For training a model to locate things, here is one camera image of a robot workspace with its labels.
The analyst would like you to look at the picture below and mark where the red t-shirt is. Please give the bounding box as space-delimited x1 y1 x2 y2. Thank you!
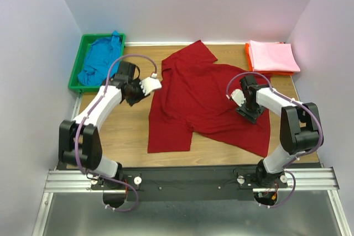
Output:
147 40 270 157

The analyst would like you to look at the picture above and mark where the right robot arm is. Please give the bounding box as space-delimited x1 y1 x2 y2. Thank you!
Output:
227 72 324 187

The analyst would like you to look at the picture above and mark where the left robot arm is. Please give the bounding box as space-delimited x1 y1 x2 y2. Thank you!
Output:
59 62 145 181

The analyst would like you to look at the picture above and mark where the blue t-shirt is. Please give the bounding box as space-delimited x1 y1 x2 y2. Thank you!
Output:
78 31 122 86

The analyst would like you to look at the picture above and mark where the pink folded t-shirt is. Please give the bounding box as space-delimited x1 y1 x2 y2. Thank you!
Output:
248 40 300 73

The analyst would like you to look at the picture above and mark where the green plastic bin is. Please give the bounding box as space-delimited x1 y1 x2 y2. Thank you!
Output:
69 33 126 93

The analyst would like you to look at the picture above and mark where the orange folded t-shirt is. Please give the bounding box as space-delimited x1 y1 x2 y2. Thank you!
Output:
244 43 294 76

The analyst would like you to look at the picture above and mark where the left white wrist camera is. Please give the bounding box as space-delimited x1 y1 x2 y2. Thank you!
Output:
139 77 162 96

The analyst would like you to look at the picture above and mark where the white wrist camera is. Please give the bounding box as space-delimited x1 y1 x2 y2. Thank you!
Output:
227 89 246 107
139 77 162 96

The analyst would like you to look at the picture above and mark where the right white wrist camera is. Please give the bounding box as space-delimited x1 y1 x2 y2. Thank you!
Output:
227 89 246 107

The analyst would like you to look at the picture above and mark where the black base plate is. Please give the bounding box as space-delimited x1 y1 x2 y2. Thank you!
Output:
91 165 288 204

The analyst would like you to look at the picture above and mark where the aluminium frame rail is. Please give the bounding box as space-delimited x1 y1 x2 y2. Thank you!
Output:
34 99 353 235

